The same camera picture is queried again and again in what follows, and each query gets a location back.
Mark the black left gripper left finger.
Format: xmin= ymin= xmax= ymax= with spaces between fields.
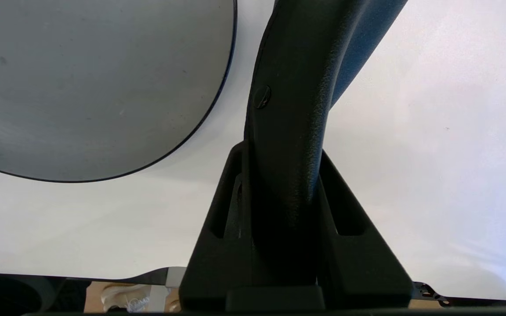
xmin=179 ymin=141 xmax=325 ymax=312

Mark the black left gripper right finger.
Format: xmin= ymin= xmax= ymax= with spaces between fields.
xmin=316 ymin=150 xmax=413 ymax=310

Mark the black leather glasses case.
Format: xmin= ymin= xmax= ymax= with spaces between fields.
xmin=243 ymin=0 xmax=409 ymax=288

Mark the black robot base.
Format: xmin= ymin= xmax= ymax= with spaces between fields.
xmin=0 ymin=272 xmax=87 ymax=315

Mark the white shoe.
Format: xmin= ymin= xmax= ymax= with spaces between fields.
xmin=101 ymin=284 xmax=153 ymax=313

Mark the grey round plate black rim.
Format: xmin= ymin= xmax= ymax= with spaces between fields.
xmin=0 ymin=0 xmax=238 ymax=183

